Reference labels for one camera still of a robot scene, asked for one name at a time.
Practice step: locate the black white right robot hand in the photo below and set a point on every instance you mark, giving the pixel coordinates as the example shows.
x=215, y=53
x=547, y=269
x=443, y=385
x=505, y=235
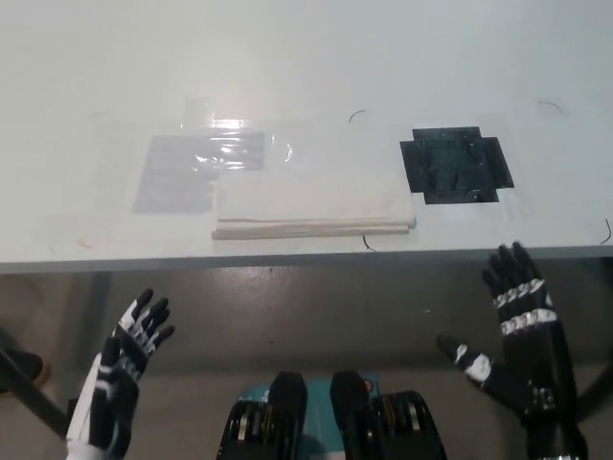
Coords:
x=541, y=364

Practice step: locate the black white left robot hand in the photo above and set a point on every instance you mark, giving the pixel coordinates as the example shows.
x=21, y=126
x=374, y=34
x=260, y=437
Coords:
x=110, y=388

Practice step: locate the black teal robot torso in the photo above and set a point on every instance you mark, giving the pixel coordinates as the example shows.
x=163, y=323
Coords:
x=335, y=421

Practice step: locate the white napkin stack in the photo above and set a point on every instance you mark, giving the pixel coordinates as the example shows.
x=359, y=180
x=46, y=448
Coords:
x=311, y=199

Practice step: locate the grey table leg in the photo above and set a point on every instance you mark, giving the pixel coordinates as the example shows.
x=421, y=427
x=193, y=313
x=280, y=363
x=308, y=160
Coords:
x=598, y=335
x=100, y=302

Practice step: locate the dark slanted bar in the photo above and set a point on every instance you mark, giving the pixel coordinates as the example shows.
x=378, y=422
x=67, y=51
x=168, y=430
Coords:
x=36, y=395

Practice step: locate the black shoe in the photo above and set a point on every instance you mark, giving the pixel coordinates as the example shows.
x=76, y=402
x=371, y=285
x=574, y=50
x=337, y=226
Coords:
x=24, y=366

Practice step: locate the black cross-shaped patch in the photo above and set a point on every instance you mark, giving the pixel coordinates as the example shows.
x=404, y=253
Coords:
x=455, y=165

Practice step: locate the clear plastic sleeve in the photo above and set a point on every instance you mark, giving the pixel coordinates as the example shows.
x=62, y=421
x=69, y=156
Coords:
x=230, y=141

